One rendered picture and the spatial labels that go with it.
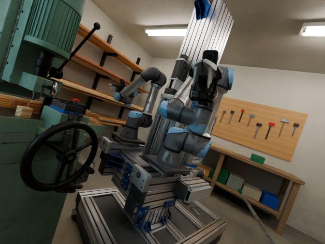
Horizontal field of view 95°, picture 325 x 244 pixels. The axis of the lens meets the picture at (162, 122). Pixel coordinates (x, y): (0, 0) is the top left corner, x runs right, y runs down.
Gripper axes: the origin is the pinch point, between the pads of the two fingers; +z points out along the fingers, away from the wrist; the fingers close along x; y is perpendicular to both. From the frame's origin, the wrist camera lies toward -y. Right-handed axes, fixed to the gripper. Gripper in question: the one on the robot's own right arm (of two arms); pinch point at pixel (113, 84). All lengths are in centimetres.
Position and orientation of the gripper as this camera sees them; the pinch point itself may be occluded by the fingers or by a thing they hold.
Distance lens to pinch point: 180.7
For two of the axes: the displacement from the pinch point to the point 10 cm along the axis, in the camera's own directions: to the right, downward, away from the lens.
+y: -2.5, 9.6, 1.5
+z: -8.0, -2.9, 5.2
